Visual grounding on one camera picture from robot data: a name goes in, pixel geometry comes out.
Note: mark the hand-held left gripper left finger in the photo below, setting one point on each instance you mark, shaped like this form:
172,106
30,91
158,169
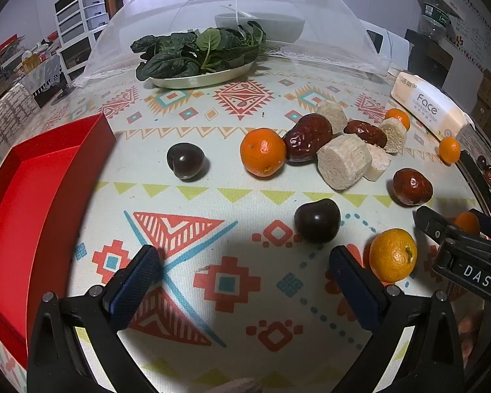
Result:
137,282

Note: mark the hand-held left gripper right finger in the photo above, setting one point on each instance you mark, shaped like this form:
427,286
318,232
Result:
356,290

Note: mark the small mandarin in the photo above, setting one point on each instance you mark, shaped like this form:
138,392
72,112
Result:
450,149
466,222
399,116

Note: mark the round metal tray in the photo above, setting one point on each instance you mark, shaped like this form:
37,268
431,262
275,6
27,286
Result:
476,180

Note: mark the large mandarin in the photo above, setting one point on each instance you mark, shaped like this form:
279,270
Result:
263,152
392,256

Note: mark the dark cherry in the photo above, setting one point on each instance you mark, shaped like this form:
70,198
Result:
186,161
317,221

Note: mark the red box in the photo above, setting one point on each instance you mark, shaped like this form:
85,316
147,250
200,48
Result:
32,196

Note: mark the large red date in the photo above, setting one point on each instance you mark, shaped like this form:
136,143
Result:
308,137

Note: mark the person's right hand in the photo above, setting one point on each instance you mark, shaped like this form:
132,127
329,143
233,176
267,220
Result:
471,335

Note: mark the small white corn piece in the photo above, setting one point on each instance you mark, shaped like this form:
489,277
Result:
378,163

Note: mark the white tissue pack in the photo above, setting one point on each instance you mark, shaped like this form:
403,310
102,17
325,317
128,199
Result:
431,106

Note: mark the patterned tablecloth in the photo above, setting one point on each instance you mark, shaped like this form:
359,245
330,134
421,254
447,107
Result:
229,196

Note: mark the black cabinet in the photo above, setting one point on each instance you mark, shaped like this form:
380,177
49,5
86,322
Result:
427,57

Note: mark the white appliance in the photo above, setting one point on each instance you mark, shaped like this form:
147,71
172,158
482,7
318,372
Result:
386,47

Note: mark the black round stand base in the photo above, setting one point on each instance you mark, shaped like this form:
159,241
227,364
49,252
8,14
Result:
62,94

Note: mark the clear water bottle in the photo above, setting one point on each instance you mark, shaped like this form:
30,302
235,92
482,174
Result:
433,14

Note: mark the metal plate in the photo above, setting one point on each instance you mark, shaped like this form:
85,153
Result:
196,80

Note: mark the white mesh food cover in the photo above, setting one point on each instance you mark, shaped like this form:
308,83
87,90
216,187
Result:
331,28

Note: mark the green spinach bunch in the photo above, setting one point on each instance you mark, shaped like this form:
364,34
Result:
176,59

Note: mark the grey bowl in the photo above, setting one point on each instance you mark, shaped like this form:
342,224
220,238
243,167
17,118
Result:
278,28

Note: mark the white plastic drawer unit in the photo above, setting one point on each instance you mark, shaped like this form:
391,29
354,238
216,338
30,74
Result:
82,18

